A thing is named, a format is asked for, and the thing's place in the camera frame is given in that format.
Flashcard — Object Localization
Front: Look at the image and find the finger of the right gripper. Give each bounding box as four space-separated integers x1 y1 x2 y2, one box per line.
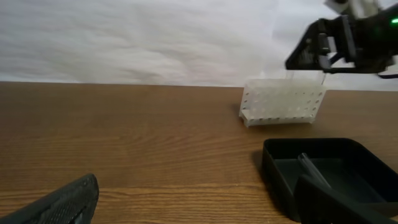
285 18 331 71

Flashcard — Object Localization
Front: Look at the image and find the white test tube rack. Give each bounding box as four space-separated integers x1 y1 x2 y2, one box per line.
238 77 327 128

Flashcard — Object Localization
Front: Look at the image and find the black tray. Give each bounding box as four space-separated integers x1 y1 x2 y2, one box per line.
262 138 398 223

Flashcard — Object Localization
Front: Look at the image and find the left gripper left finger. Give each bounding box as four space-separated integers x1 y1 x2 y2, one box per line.
0 173 100 224

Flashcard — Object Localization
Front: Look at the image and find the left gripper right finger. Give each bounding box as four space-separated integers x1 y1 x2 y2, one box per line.
294 174 398 224

